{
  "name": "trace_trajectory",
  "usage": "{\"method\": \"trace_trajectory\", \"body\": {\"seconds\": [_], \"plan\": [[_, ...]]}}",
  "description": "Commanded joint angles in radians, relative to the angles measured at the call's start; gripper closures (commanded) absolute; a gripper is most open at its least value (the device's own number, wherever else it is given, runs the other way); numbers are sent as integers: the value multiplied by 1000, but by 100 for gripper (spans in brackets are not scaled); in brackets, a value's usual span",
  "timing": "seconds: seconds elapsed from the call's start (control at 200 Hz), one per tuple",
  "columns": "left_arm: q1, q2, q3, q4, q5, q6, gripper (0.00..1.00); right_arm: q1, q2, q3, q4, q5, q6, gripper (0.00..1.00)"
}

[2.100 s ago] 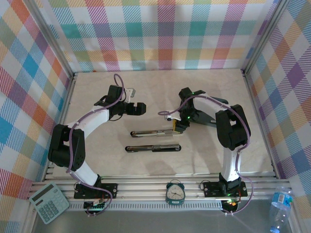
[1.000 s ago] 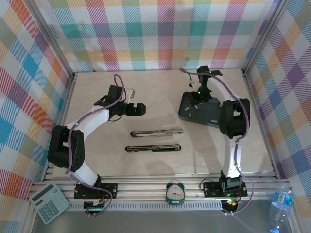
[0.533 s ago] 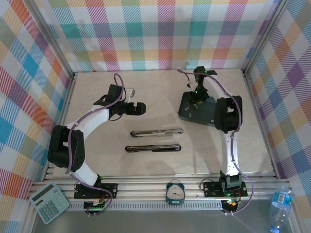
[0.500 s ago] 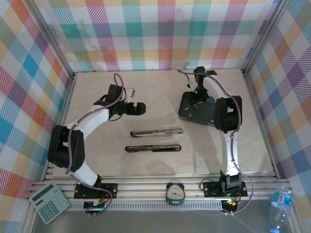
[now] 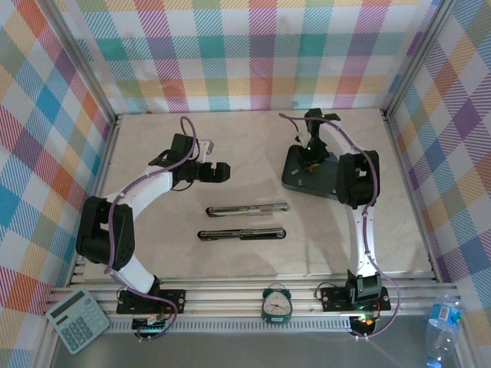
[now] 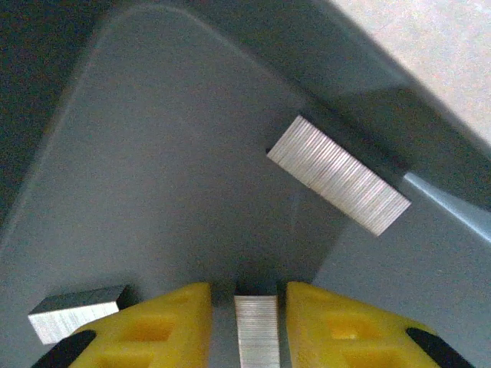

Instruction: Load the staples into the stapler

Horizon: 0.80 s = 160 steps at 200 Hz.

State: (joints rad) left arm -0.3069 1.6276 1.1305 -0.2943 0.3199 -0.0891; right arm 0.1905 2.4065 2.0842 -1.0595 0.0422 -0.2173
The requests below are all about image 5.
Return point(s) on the aluminium frame post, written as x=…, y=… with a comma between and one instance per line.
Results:
x=418, y=57
x=80, y=61

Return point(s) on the light green calculator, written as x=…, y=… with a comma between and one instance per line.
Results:
x=76, y=326

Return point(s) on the grey-blue plastic tray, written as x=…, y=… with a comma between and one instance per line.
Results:
x=318, y=184

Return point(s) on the green alarm clock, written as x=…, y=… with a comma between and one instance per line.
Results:
x=276, y=304

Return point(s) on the small controller board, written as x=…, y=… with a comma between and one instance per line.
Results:
x=149, y=324
x=364, y=322

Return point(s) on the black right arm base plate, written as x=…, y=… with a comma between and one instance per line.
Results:
x=333, y=299

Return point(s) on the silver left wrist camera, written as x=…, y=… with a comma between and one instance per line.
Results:
x=207, y=145

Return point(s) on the aluminium frame rails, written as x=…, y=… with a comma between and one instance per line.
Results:
x=230, y=297

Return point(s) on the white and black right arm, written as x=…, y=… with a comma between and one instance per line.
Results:
x=362, y=237

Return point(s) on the clear water bottle blue label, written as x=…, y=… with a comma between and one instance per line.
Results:
x=443, y=329

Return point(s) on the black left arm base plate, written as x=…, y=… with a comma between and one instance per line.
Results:
x=172, y=301

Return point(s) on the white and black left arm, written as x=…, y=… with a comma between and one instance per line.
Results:
x=145, y=188

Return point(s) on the black stapler with blue label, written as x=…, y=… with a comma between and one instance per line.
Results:
x=261, y=234

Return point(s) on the black and silver stapler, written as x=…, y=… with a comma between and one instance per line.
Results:
x=264, y=209

